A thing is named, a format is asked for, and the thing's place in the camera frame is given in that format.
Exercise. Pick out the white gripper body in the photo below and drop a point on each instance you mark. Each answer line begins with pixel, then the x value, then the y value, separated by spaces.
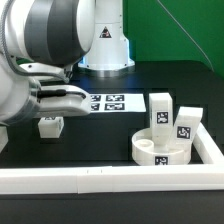
pixel 63 101

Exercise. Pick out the white round stool seat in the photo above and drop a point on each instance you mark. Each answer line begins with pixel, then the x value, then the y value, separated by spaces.
pixel 145 152

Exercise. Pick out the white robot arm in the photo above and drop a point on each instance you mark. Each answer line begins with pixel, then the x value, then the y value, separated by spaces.
pixel 41 41

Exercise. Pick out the white marker sheet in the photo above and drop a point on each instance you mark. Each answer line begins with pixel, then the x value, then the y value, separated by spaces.
pixel 110 103

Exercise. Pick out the white block left edge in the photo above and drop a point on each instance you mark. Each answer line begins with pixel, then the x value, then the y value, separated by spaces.
pixel 3 138

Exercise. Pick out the white U-shaped fence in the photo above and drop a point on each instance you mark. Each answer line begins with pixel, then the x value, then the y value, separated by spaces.
pixel 208 175

